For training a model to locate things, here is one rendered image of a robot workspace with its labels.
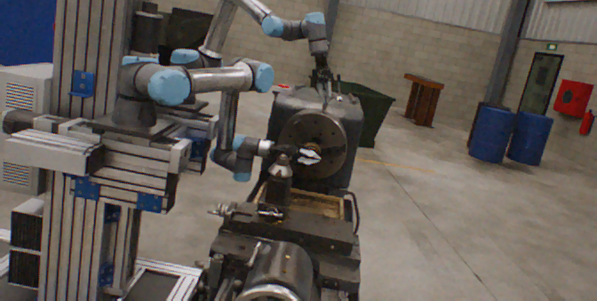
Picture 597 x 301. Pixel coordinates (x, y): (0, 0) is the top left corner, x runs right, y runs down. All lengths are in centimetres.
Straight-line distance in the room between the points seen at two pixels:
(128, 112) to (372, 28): 1089
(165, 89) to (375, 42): 1097
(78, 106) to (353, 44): 1060
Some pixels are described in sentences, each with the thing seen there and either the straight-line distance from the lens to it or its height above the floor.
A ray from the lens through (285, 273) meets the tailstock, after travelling 87.
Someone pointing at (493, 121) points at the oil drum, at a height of 70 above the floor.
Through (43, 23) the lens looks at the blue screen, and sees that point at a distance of 685.
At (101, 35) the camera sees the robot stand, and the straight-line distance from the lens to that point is 183.
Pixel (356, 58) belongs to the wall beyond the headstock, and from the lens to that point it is 1217.
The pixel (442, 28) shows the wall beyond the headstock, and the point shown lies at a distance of 1281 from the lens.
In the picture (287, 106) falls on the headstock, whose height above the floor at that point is 121.
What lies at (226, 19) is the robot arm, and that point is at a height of 156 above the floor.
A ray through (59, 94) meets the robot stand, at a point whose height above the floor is 117.
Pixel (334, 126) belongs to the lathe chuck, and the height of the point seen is 119.
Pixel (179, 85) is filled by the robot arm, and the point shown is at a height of 134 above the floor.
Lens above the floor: 159
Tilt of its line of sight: 13 degrees down
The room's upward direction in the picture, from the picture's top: 11 degrees clockwise
